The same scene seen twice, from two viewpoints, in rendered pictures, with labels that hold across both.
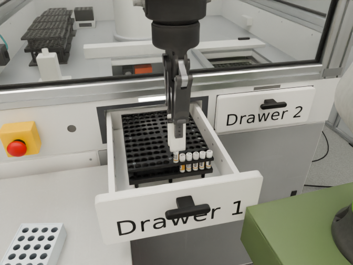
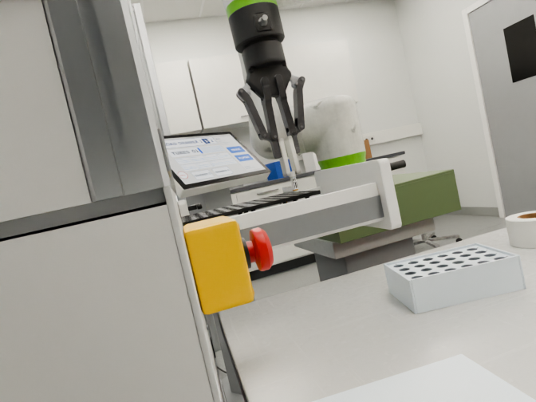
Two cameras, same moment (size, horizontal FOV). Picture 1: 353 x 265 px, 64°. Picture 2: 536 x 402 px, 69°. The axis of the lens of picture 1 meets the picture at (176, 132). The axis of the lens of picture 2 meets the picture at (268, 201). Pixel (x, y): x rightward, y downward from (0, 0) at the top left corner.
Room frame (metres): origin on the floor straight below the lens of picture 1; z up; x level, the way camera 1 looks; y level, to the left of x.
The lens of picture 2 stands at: (0.51, 0.72, 0.94)
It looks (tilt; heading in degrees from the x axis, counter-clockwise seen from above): 3 degrees down; 270
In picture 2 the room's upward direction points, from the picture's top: 12 degrees counter-clockwise
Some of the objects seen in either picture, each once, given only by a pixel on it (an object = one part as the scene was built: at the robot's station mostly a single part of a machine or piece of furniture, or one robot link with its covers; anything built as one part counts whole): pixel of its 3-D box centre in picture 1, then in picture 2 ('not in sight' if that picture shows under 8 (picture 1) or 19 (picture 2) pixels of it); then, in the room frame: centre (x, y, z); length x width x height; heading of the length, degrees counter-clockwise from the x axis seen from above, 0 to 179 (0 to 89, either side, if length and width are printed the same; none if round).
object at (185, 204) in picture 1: (186, 206); not in sight; (0.32, -0.02, 0.91); 0.07 x 0.04 x 0.01; 102
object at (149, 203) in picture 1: (182, 207); (349, 195); (0.35, -0.01, 0.87); 0.29 x 0.02 x 0.11; 102
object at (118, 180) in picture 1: (162, 144); (243, 226); (0.56, 0.03, 0.86); 0.40 x 0.26 x 0.06; 12
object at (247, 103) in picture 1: (265, 109); (186, 222); (0.71, -0.25, 0.87); 0.29 x 0.02 x 0.11; 102
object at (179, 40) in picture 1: (175, 49); (267, 72); (0.45, 0.00, 1.12); 0.08 x 0.07 x 0.09; 12
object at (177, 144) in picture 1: (177, 134); (292, 155); (0.44, 0.00, 0.97); 0.03 x 0.01 x 0.07; 102
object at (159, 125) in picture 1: (162, 145); (248, 222); (0.55, 0.03, 0.87); 0.22 x 0.18 x 0.06; 12
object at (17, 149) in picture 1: (17, 148); (254, 250); (0.53, 0.37, 0.88); 0.04 x 0.03 x 0.04; 102
